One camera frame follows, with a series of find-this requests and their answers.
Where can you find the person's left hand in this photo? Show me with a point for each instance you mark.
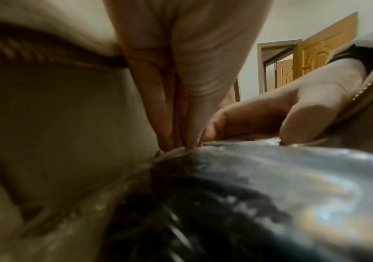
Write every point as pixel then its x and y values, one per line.
pixel 189 51

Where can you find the large crinkled bag black contents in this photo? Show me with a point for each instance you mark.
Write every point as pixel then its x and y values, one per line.
pixel 238 204

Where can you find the light wooden panel door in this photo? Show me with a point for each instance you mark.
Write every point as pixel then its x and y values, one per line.
pixel 322 51

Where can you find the person's right hand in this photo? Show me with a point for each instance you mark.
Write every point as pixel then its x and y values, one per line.
pixel 303 102

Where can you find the grey door frame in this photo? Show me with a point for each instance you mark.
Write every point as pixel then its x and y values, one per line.
pixel 261 66

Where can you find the right marker wristband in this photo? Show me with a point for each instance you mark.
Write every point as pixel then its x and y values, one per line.
pixel 358 55

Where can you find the beige horse-print backpack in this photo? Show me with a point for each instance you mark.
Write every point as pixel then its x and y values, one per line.
pixel 60 115

